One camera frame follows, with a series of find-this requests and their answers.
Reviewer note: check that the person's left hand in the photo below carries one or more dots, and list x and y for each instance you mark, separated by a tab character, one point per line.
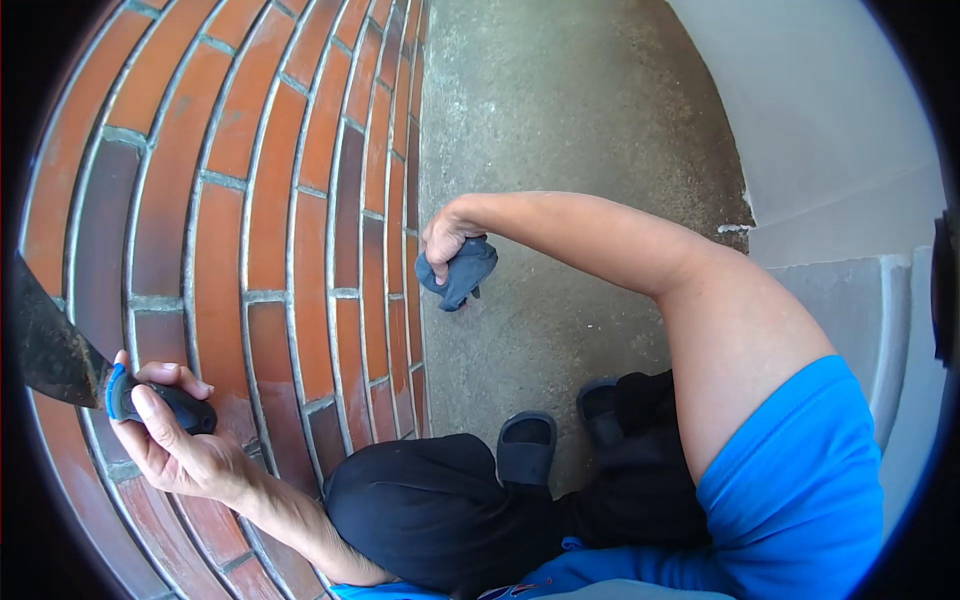
187	461

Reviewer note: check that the person's right hand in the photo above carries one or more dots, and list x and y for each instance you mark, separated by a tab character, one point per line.
450	225

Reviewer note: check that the person's left fingers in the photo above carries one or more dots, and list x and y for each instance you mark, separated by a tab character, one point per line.
176	375

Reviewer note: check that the person's left thumb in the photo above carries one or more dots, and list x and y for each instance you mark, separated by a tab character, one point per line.
154	416

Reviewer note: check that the person's right fingers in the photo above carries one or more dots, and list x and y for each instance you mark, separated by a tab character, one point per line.
436	262

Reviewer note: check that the blue grey cloth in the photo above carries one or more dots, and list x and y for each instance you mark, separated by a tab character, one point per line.
469	270

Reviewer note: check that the person's legs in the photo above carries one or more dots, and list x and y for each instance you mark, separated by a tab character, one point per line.
435	510

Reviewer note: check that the person's body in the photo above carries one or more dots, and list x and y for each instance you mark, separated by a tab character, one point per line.
787	487

